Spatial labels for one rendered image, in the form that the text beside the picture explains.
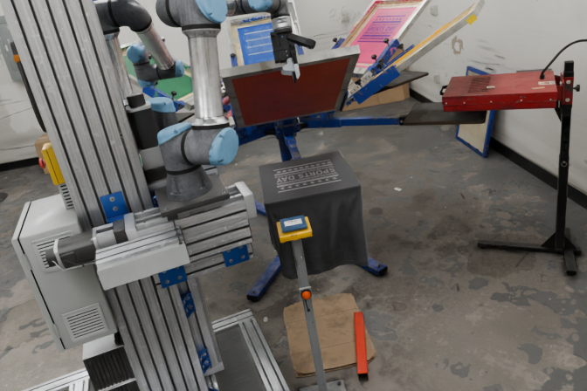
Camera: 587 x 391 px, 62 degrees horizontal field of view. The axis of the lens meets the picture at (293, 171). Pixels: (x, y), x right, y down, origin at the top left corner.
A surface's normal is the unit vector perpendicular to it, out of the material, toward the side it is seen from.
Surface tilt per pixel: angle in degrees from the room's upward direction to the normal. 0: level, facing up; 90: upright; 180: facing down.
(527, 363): 0
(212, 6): 83
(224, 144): 97
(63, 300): 90
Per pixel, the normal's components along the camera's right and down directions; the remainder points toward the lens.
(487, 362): -0.15, -0.92
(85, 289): 0.34, 0.30
